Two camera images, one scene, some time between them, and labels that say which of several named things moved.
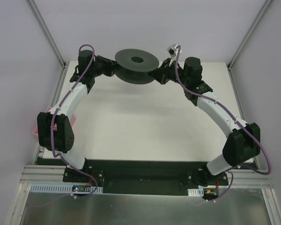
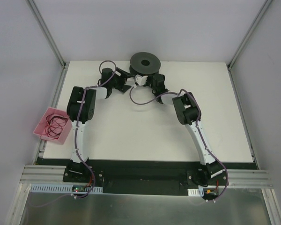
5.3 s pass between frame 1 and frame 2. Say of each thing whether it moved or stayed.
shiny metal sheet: stayed
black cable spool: moved
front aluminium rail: stayed
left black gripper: moved
